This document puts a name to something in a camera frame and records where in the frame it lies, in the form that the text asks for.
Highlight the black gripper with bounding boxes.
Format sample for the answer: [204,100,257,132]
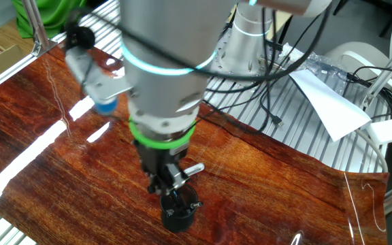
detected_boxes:
[133,138,191,195]

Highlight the white marker pen black cap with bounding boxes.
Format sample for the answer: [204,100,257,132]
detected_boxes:
[182,162,206,178]

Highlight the black pen gold end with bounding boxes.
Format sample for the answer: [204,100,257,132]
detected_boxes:
[170,191,184,208]

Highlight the black pen silver clip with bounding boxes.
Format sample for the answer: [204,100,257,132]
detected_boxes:
[178,201,203,212]

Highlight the black mesh pen holder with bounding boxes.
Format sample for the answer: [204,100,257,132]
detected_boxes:
[159,183,199,234]

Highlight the wood grain table mat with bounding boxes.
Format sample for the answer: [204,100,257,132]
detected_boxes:
[0,35,389,245]

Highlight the white paper sheet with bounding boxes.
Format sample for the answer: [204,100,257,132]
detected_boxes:
[288,69,372,143]

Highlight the clear plastic bag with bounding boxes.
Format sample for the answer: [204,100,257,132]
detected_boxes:
[279,42,348,81]

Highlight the green cloth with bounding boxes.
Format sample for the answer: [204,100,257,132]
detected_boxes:
[11,0,88,39]

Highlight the white power adapter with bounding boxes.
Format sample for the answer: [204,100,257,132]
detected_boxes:
[365,118,392,146]

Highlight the white chair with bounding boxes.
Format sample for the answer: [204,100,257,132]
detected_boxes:
[325,19,392,95]

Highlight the green mounting ring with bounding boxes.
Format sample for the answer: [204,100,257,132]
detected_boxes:
[128,117,197,150]

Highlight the black USB cable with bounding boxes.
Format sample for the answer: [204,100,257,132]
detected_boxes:
[259,78,302,129]

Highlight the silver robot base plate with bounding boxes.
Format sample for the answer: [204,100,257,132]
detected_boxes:
[204,32,285,91]

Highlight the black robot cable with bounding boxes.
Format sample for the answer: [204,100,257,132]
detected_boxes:
[63,0,331,135]

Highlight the aluminium frame post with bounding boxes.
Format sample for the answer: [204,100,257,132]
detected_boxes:
[20,0,59,58]
[361,37,392,109]

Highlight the grey adapter cable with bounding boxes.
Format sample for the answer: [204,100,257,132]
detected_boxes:
[354,128,389,173]

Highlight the black cable bundle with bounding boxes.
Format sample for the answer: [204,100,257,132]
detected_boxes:
[347,65,392,120]

